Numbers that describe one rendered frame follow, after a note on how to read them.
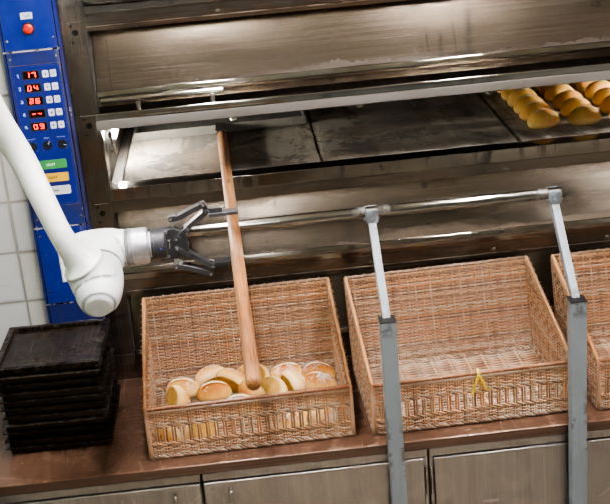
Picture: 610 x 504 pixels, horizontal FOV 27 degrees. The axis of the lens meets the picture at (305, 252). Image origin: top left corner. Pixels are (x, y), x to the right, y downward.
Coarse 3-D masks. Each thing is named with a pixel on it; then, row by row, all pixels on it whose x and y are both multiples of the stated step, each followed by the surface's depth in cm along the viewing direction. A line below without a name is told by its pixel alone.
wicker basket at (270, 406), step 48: (288, 288) 367; (144, 336) 350; (192, 336) 366; (288, 336) 369; (336, 336) 352; (144, 384) 333; (192, 432) 329; (240, 432) 339; (288, 432) 332; (336, 432) 335
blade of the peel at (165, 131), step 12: (204, 120) 416; (216, 120) 415; (228, 120) 413; (240, 120) 412; (252, 120) 411; (264, 120) 401; (276, 120) 402; (288, 120) 402; (300, 120) 402; (144, 132) 399; (156, 132) 399; (168, 132) 400; (180, 132) 400; (192, 132) 400; (204, 132) 401
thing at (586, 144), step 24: (504, 144) 364; (528, 144) 362; (552, 144) 361; (576, 144) 361; (600, 144) 362; (264, 168) 362; (288, 168) 360; (312, 168) 358; (336, 168) 358; (360, 168) 359; (384, 168) 360; (408, 168) 360; (432, 168) 361; (120, 192) 356; (144, 192) 357; (168, 192) 357; (192, 192) 358
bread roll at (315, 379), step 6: (312, 372) 357; (318, 372) 356; (324, 372) 356; (306, 378) 357; (312, 378) 355; (318, 378) 355; (324, 378) 355; (330, 378) 355; (306, 384) 356; (312, 384) 355; (318, 384) 354; (324, 384) 354; (330, 384) 354; (336, 384) 356
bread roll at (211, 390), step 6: (204, 384) 356; (210, 384) 355; (216, 384) 355; (222, 384) 356; (198, 390) 356; (204, 390) 355; (210, 390) 355; (216, 390) 355; (222, 390) 355; (228, 390) 356; (198, 396) 356; (204, 396) 355; (210, 396) 355; (216, 396) 355; (222, 396) 355; (228, 396) 356
